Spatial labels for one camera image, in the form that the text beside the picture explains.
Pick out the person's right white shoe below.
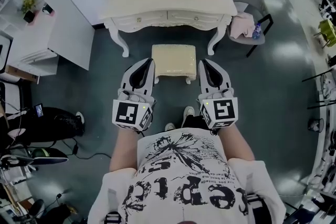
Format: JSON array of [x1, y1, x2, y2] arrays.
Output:
[[183, 105, 195, 118]]

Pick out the person's black trousers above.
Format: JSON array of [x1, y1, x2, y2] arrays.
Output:
[[180, 114, 211, 130]]

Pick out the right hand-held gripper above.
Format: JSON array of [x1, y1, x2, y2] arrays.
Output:
[[197, 58, 239, 130]]

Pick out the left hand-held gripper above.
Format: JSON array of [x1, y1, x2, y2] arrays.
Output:
[[112, 57, 157, 132]]

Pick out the pink cloth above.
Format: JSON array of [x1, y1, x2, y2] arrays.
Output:
[[230, 13, 255, 38]]

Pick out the person's left forearm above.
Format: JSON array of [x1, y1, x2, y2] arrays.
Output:
[[109, 127, 144, 173]]

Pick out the black phone with lit screen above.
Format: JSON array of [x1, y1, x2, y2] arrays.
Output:
[[33, 103, 45, 118]]

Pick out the black cable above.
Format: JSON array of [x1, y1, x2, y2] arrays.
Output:
[[56, 138, 112, 161]]

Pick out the blue plastic bottle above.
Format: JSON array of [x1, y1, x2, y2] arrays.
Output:
[[252, 23, 263, 39]]

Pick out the cream upholstered stool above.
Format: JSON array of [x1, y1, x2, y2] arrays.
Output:
[[151, 44, 197, 85]]

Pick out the white shelf unit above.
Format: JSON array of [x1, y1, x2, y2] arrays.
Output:
[[0, 0, 96, 84]]

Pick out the black mesh trash bin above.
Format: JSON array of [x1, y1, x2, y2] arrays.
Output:
[[308, 117, 325, 135]]

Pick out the person's right forearm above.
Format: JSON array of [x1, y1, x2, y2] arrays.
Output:
[[216, 123, 256, 161]]

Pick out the black harness strap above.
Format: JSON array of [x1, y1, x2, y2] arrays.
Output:
[[104, 211, 123, 224], [246, 193, 266, 224]]

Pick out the yellow plant in black pot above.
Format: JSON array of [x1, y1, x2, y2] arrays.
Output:
[[20, 0, 40, 24]]

